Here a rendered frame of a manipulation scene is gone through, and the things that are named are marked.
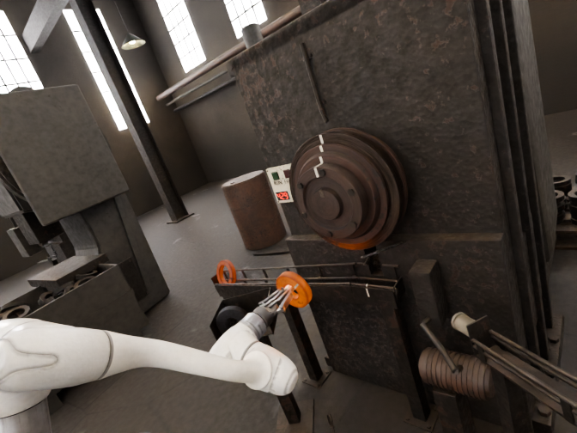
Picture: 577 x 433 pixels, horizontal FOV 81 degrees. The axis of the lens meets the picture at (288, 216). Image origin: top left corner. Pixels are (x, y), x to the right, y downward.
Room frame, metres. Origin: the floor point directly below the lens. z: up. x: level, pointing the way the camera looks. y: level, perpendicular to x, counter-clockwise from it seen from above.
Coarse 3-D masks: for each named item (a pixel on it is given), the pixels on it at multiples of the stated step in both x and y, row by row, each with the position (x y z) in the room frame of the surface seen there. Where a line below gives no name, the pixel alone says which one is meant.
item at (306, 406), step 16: (224, 304) 1.53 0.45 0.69; (240, 304) 1.51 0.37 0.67; (256, 304) 1.50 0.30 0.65; (272, 320) 1.34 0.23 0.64; (288, 400) 1.37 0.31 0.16; (304, 400) 1.49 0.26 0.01; (288, 416) 1.38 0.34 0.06; (304, 416) 1.39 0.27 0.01; (288, 432) 1.33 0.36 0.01; (304, 432) 1.30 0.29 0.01
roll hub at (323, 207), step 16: (304, 176) 1.20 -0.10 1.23; (320, 176) 1.15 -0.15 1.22; (336, 176) 1.11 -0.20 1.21; (352, 176) 1.10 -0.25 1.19; (304, 192) 1.23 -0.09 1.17; (320, 192) 1.16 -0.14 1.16; (336, 192) 1.13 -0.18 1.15; (304, 208) 1.24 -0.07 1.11; (320, 208) 1.17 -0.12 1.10; (336, 208) 1.13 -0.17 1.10; (352, 208) 1.10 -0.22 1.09; (320, 224) 1.21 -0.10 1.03; (336, 224) 1.16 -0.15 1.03
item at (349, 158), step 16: (320, 144) 1.23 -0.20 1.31; (336, 144) 1.16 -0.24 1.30; (304, 160) 1.27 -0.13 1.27; (336, 160) 1.15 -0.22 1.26; (352, 160) 1.12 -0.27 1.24; (368, 160) 1.10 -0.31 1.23; (368, 176) 1.09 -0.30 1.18; (368, 192) 1.09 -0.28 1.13; (384, 192) 1.07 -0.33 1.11; (368, 208) 1.10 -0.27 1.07; (384, 208) 1.08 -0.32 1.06; (368, 224) 1.11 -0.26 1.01; (384, 224) 1.11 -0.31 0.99; (336, 240) 1.25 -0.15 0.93; (352, 240) 1.20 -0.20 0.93; (368, 240) 1.15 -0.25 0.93
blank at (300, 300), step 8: (288, 272) 1.18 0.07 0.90; (280, 280) 1.20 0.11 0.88; (288, 280) 1.16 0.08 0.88; (296, 280) 1.14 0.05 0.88; (304, 280) 1.15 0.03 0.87; (280, 288) 1.21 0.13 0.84; (296, 288) 1.15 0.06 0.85; (304, 288) 1.13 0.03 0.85; (296, 296) 1.18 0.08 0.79; (304, 296) 1.13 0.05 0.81; (296, 304) 1.18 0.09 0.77; (304, 304) 1.15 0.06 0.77
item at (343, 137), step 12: (336, 132) 1.18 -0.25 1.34; (348, 132) 1.20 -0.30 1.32; (312, 144) 1.25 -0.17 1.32; (348, 144) 1.15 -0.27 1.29; (360, 144) 1.12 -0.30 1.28; (372, 144) 1.13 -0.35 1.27; (300, 156) 1.31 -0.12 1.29; (372, 156) 1.09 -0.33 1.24; (384, 156) 1.10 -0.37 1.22; (384, 168) 1.07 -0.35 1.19; (396, 168) 1.10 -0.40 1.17; (396, 180) 1.06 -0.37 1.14; (396, 192) 1.06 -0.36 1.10; (396, 204) 1.07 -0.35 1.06; (396, 216) 1.07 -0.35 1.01; (312, 228) 1.35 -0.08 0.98; (384, 228) 1.11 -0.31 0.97; (372, 240) 1.16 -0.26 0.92; (384, 240) 1.12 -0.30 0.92
